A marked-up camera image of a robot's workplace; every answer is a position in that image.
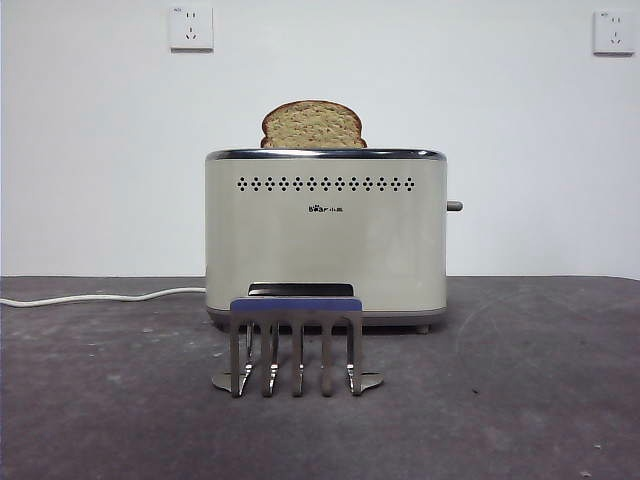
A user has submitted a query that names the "white power cable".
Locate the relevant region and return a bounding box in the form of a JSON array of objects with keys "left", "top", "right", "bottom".
[{"left": 0, "top": 286, "right": 207, "bottom": 308}]

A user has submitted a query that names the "steel toast rack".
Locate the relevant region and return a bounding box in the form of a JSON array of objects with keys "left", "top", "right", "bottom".
[{"left": 211, "top": 281, "right": 385, "bottom": 399}]

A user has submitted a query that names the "brown-crusted bread slice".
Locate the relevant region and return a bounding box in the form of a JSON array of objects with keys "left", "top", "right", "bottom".
[{"left": 259, "top": 100, "right": 369, "bottom": 150}]

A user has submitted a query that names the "cream and steel toaster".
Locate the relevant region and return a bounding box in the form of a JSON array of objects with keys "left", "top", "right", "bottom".
[{"left": 204, "top": 147, "right": 449, "bottom": 335}]

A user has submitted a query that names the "white wall socket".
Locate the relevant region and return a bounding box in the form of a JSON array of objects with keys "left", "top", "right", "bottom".
[
  {"left": 168, "top": 5, "right": 215, "bottom": 53},
  {"left": 592, "top": 9, "right": 636, "bottom": 56}
]

